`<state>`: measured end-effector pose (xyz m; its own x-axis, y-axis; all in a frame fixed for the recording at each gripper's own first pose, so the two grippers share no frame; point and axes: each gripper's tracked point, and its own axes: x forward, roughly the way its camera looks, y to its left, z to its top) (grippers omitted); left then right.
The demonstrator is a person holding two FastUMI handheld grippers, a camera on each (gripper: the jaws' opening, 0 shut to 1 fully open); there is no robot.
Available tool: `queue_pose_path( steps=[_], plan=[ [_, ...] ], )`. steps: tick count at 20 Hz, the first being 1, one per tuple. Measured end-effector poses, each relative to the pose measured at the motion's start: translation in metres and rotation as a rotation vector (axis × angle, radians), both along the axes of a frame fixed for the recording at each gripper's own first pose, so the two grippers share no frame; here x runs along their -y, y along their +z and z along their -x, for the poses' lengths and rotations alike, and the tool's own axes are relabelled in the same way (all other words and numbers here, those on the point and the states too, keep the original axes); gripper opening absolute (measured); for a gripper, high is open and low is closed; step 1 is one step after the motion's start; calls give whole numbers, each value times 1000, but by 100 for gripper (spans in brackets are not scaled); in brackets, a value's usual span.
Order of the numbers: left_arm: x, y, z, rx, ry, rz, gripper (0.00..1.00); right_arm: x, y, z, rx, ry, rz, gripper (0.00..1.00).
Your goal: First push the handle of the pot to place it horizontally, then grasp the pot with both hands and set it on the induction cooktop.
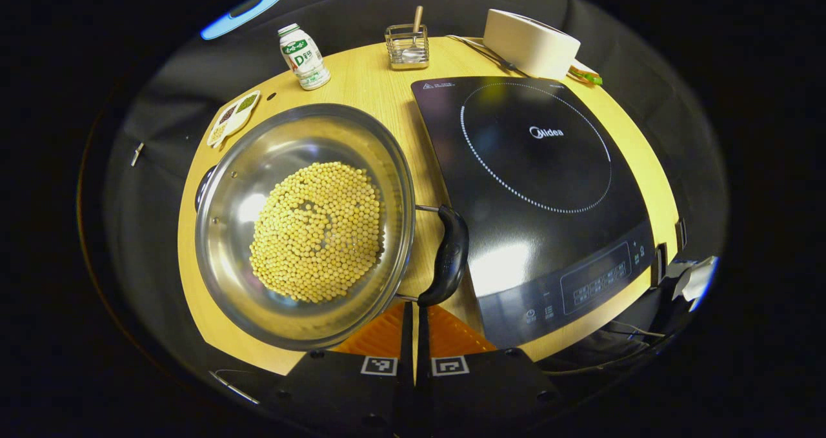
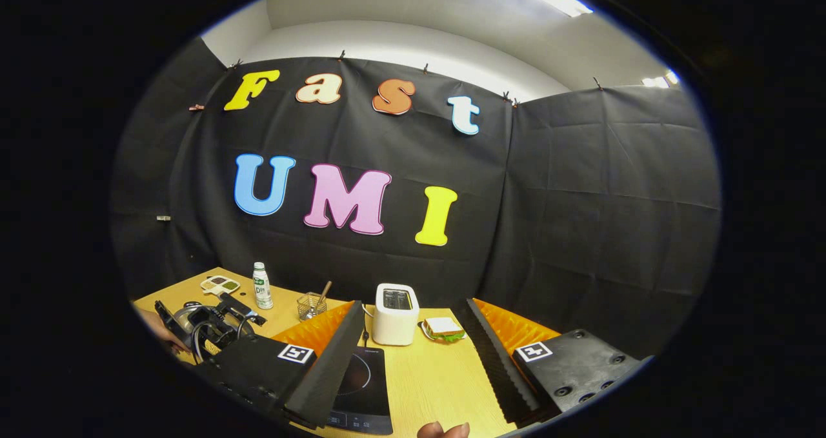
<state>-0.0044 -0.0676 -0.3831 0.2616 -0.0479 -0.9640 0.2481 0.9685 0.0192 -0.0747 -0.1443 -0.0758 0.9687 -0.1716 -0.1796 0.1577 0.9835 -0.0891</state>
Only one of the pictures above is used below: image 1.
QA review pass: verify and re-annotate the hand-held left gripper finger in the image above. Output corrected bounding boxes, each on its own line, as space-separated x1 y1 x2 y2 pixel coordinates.
274 301 415 429
416 304 562 429

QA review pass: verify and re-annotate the black induction cooktop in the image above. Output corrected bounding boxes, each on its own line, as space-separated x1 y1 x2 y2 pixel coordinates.
411 75 656 350

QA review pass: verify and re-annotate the stainless steel pot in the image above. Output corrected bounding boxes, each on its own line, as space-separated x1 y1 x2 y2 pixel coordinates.
194 103 470 352

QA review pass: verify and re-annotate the pile of yellow soybeans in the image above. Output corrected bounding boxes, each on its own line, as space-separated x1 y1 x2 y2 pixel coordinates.
250 161 387 304

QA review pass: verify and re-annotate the white divided bean plate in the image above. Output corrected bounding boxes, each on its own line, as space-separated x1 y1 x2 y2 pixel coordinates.
206 90 261 150

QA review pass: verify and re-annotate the white green drink bottle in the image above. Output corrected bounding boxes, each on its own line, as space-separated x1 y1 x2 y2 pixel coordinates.
277 23 331 91

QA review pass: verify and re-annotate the green yellow toy sandwich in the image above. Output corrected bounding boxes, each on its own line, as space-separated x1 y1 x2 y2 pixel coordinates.
568 64 603 86

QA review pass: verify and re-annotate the white toaster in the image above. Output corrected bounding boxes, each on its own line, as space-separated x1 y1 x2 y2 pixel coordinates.
483 9 581 81

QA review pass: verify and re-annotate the black backdrop cloth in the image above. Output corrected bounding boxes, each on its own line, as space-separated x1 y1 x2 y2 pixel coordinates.
81 0 710 374

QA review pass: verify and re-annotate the wire mesh utensil holder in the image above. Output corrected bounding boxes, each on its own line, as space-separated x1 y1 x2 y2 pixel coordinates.
385 24 430 71

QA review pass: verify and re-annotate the black power cable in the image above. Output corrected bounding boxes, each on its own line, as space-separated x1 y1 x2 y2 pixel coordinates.
445 35 518 72

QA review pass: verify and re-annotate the wooden handled spoon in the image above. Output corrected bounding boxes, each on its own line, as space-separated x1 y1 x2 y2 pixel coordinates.
403 6 425 62

